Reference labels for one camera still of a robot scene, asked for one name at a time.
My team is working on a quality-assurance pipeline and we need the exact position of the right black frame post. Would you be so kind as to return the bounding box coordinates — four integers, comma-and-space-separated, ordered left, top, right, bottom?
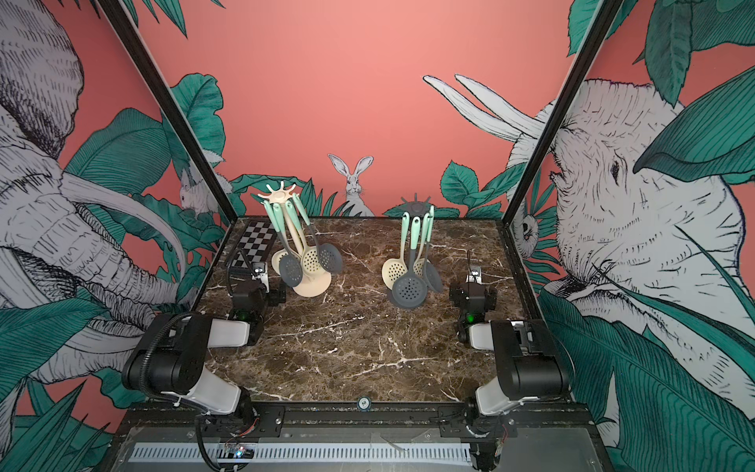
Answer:
503, 0, 622, 227

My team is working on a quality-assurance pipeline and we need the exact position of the beige skimmer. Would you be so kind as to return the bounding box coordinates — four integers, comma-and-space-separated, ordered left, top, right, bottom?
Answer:
282, 199, 326, 277
381, 212, 410, 289
413, 212, 430, 277
269, 201, 296, 277

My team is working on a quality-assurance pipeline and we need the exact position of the black frame post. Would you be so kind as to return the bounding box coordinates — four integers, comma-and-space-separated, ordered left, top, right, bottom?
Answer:
98, 0, 238, 225
503, 0, 622, 227

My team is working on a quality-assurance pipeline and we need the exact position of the checkerboard calibration board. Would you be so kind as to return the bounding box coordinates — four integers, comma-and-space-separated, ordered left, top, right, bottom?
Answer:
225, 218, 276, 269

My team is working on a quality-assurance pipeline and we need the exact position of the beige utensil rack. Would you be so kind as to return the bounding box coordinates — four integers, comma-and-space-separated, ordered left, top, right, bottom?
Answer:
260, 182, 331, 298

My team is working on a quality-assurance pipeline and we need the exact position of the left black frame post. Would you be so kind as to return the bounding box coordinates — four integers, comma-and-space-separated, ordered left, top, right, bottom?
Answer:
98, 0, 238, 225

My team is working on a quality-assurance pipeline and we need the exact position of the small round rail knob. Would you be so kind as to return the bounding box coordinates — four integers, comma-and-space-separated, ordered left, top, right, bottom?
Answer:
357, 396, 372, 411

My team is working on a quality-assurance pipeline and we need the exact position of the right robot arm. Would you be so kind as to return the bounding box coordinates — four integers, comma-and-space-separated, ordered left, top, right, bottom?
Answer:
449, 280, 569, 438

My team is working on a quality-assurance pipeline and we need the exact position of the white perforated vent strip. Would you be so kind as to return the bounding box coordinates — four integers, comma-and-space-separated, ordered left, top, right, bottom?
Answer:
128, 442, 472, 465

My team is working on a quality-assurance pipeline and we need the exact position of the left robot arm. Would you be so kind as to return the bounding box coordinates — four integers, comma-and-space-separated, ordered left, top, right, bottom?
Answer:
121, 279, 286, 417

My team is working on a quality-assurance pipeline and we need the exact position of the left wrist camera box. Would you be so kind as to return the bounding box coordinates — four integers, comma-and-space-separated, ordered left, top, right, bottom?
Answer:
252, 262, 271, 293

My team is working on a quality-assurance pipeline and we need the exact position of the black front rail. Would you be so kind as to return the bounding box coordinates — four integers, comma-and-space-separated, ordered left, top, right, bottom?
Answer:
117, 400, 597, 441

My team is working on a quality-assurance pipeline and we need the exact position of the dark grey utensil rack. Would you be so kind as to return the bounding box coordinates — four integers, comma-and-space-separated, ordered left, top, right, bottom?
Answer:
389, 199, 432, 306

